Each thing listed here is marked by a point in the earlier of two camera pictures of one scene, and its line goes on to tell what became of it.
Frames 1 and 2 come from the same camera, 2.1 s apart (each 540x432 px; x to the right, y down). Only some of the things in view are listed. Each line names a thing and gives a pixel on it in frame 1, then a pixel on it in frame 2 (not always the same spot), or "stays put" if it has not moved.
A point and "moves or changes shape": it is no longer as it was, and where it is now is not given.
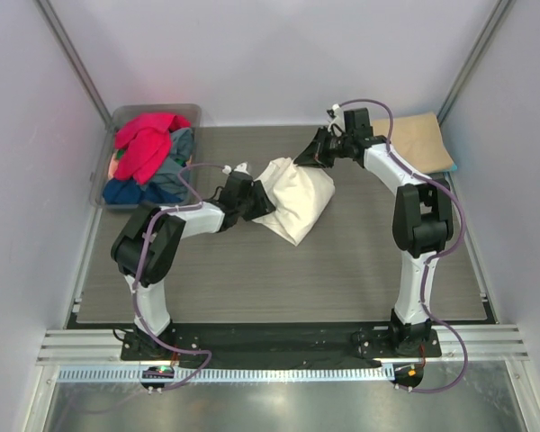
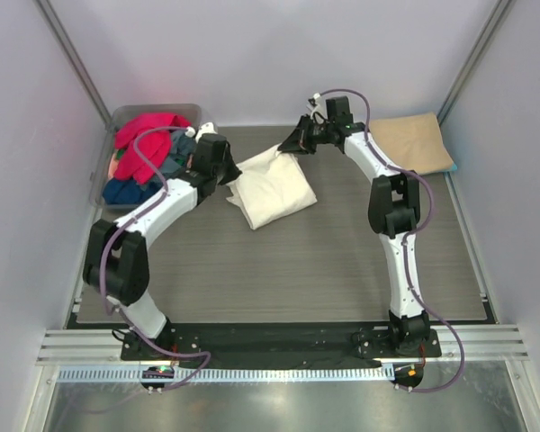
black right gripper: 322,147 -> 304,135
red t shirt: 147,141 stays put
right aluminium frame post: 484,41 stays put
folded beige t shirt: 418,139 stays put
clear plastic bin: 108,143 stays put
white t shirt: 299,195 moves or changes shape
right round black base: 408,374 stays put
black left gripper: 256,198 -> 222,165
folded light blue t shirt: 453,168 stays put
